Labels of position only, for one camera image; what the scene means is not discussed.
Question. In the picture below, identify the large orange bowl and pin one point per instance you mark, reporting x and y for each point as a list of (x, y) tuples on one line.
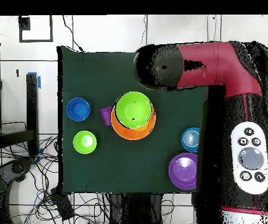
[(129, 134)]

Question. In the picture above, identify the large green bowl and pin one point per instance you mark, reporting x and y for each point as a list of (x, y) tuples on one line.
[(133, 109)]

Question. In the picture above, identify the purple cup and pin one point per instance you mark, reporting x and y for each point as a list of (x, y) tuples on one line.
[(105, 115)]

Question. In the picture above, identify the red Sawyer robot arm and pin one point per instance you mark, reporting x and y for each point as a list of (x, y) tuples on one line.
[(217, 67)]

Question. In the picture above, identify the small green bowl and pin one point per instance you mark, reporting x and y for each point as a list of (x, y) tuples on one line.
[(85, 142)]

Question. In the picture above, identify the dark green table cloth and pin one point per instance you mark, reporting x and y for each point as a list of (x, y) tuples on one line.
[(101, 168)]

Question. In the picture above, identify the dark blue bowl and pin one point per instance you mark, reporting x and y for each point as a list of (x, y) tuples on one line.
[(78, 109)]

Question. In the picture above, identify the light blue bowl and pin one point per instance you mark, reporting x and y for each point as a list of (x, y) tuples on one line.
[(191, 140)]

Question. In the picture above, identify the large purple bowl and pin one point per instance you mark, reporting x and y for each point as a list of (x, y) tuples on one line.
[(182, 171)]

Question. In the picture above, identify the black power brick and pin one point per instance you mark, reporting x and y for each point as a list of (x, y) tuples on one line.
[(62, 205)]

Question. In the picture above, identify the black wheeled base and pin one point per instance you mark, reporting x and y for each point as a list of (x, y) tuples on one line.
[(14, 168)]

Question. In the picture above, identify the black post with blue tape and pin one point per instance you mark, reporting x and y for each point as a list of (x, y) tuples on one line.
[(32, 112)]

